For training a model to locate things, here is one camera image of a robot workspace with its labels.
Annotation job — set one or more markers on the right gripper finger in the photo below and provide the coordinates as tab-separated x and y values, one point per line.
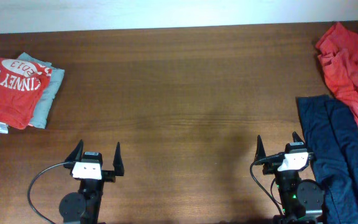
297	138
260	151

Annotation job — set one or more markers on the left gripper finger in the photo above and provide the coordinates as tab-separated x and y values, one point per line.
118	162
76	154

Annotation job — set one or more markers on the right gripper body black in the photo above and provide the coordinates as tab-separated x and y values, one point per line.
271	167

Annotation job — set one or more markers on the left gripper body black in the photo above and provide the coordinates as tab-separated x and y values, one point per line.
108	176

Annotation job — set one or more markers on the orange-red t-shirt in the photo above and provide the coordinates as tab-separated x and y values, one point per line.
338	56

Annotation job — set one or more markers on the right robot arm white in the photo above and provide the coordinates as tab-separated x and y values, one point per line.
301	201

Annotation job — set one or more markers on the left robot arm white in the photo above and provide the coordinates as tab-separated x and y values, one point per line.
82	206

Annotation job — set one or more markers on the navy blue garment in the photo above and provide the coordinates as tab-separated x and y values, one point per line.
330	131

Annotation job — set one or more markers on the folded light blue t-shirt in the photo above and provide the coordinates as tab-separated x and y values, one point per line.
39	119

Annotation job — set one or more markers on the folded red printed t-shirt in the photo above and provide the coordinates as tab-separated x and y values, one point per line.
22	84

